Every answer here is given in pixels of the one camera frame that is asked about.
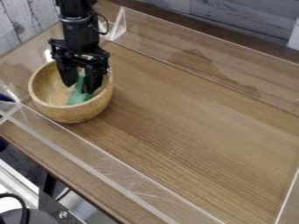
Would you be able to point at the green rectangular block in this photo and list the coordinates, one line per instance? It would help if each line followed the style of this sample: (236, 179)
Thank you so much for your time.
(77, 96)

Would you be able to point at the white object at right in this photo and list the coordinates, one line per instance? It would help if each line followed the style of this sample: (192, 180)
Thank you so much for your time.
(293, 38)

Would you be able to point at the black metal bracket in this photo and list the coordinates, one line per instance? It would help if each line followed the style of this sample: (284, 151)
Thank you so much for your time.
(49, 204)

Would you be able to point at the brown wooden bowl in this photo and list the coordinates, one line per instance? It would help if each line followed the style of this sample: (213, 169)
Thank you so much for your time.
(62, 103)

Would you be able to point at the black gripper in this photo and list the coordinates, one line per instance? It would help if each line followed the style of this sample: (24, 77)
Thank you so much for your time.
(77, 50)

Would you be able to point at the clear acrylic tray wall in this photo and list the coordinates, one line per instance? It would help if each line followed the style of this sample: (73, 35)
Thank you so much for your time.
(195, 145)

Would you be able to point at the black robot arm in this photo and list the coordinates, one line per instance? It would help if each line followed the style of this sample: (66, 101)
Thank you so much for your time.
(78, 8)

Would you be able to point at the black table leg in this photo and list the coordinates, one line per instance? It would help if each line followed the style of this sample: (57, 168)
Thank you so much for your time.
(49, 185)

